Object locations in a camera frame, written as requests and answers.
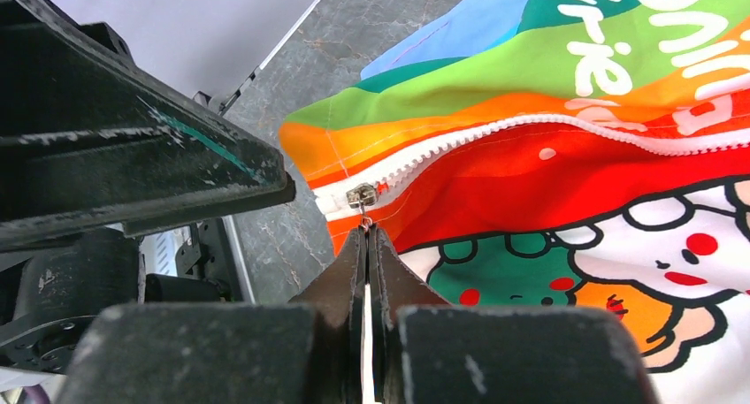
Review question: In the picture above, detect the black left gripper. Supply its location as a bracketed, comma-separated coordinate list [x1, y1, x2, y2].
[1, 228, 143, 372]

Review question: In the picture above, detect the silver ring zipper pull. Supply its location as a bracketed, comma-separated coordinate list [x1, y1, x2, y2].
[346, 183, 379, 232]

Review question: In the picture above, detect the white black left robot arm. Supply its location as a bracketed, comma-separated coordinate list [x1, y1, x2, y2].
[1, 0, 295, 382]

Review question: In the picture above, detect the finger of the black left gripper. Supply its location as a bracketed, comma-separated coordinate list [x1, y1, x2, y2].
[1, 0, 295, 251]

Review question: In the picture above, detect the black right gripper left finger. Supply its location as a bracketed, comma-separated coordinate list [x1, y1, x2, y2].
[57, 228, 367, 403]

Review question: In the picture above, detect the rainbow cartoon zip jacket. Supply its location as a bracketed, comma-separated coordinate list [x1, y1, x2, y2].
[279, 0, 749, 403]

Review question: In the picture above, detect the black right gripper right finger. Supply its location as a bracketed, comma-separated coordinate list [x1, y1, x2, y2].
[367, 226, 658, 403]

